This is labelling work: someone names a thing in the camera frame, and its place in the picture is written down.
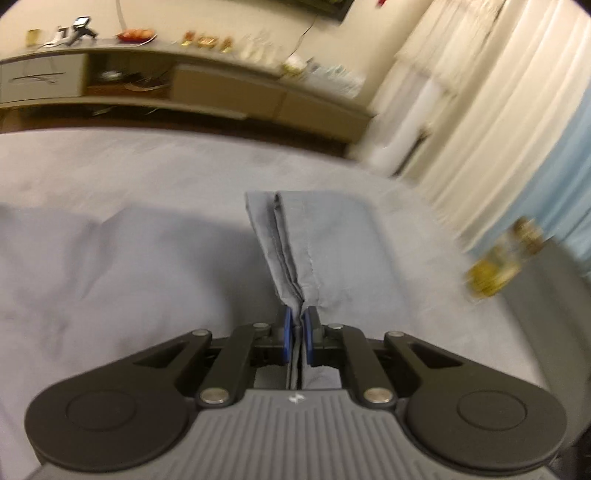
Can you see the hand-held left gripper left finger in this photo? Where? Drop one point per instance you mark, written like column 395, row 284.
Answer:
column 287, row 333

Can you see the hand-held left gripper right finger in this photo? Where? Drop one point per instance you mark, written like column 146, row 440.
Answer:
column 308, row 335

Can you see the grey garment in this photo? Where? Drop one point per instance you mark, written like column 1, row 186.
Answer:
column 323, row 249

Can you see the grey bed sheet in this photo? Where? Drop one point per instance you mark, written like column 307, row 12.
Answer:
column 115, row 277

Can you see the yellow bottle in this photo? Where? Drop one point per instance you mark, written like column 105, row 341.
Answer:
column 501, row 263

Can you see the dark grey side table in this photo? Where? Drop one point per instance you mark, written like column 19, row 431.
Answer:
column 549, row 314

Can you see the long low television cabinet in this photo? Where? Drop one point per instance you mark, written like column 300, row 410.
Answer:
column 194, row 87

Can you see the white and gold box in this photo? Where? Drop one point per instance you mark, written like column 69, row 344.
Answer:
column 295, row 65

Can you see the cream curtain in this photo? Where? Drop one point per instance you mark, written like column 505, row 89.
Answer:
column 466, row 115

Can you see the light blue curtain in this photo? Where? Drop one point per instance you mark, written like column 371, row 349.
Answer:
column 568, row 184

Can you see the gold ornaments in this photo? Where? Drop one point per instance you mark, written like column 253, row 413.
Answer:
column 207, row 42

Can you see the red fruit plate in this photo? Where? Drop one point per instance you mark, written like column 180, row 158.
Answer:
column 136, row 35

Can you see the black phone tripod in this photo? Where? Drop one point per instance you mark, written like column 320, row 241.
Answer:
column 79, row 30

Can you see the wall television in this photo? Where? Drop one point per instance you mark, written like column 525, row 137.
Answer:
column 330, row 5

